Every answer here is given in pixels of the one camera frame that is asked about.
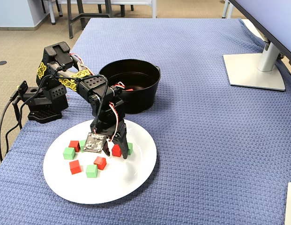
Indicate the computer monitor with silver stand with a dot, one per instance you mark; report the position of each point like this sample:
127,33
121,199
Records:
253,72

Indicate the white table leg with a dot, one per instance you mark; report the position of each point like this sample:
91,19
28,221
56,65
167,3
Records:
53,14

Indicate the white table with leg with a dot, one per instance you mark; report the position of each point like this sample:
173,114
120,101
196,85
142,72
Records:
154,10

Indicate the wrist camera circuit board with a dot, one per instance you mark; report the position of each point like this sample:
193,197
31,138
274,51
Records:
95,143

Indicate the black round floor outlet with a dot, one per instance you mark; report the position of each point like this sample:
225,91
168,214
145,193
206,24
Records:
2,62

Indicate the grey table leg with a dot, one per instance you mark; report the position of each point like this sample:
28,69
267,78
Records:
226,9

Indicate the green wooden cube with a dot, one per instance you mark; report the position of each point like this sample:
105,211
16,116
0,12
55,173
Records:
68,154
130,150
91,171
82,145

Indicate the blue woven table cloth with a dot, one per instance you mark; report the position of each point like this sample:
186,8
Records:
206,140

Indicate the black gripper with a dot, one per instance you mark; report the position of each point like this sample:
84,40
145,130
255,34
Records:
119,138

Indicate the white round plate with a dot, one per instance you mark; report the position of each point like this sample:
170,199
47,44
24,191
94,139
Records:
117,182

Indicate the dark chair legs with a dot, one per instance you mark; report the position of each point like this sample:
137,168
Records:
60,10
123,10

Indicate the red wooden cube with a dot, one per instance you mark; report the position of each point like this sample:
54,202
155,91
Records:
116,151
75,167
100,162
73,144

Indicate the black metal bucket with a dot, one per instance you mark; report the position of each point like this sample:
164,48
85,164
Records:
140,103

